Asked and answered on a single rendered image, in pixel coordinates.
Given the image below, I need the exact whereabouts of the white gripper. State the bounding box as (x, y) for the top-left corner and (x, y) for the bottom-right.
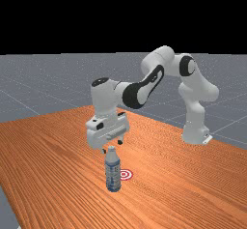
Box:
(85, 111), (130, 155)

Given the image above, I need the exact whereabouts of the clear plastic bottle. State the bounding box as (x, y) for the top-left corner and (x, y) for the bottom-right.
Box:
(104, 145), (123, 193)

